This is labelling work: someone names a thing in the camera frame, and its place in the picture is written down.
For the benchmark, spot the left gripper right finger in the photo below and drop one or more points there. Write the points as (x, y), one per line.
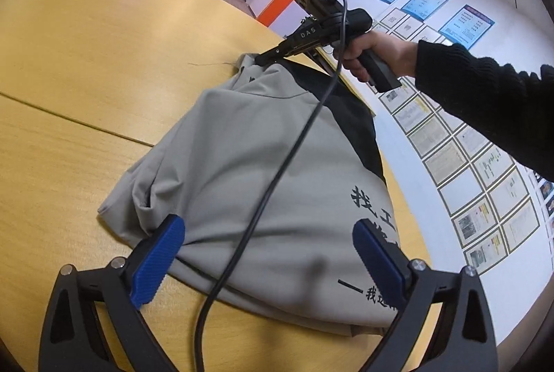
(463, 338)

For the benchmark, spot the right forearm black sleeve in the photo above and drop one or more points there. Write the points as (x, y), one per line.
(514, 110)

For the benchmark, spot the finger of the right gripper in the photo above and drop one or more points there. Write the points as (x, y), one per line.
(269, 57)

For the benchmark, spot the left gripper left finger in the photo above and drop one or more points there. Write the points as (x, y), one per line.
(72, 338)

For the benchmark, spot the person's right hand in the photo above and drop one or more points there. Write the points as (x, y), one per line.
(399, 55)

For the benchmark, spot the beige and black jacket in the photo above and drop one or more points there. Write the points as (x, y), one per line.
(288, 122)

